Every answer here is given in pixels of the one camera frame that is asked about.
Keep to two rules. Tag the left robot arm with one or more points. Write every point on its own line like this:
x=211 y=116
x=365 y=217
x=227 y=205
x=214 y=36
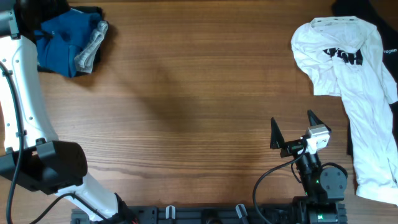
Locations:
x=35 y=158

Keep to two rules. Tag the blue polo shirt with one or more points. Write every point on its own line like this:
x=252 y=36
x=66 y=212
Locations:
x=65 y=40

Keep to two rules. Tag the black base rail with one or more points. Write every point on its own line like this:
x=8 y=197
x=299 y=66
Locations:
x=205 y=214

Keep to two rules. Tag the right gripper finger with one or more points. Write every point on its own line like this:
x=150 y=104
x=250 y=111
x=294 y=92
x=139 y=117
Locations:
x=277 y=140
x=314 y=120

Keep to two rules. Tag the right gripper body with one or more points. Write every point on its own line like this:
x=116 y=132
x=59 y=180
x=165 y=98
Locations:
x=292 y=146

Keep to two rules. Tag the white t-shirt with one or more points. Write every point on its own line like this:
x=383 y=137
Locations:
x=342 y=56

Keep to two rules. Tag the folded light blue jeans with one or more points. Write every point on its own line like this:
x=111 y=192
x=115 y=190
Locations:
x=84 y=61

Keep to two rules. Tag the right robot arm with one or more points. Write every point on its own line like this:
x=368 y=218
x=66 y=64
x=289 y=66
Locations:
x=324 y=184

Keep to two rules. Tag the black printed garment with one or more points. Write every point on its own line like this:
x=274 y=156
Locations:
x=365 y=11

